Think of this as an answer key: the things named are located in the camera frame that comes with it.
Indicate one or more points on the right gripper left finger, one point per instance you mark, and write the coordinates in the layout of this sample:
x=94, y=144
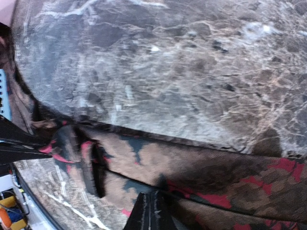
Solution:
x=17, y=145

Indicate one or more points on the blue perforated plastic basket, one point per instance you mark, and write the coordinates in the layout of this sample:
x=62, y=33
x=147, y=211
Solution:
x=4, y=97

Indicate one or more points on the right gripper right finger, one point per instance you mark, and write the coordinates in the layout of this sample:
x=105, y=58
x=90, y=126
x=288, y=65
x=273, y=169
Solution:
x=150, y=213

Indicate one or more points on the pink divided organizer tray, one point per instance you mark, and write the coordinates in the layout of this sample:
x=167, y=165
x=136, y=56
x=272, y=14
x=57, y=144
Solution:
x=7, y=8

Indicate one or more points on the brown red patterned tie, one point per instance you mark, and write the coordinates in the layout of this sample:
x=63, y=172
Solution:
x=96, y=172

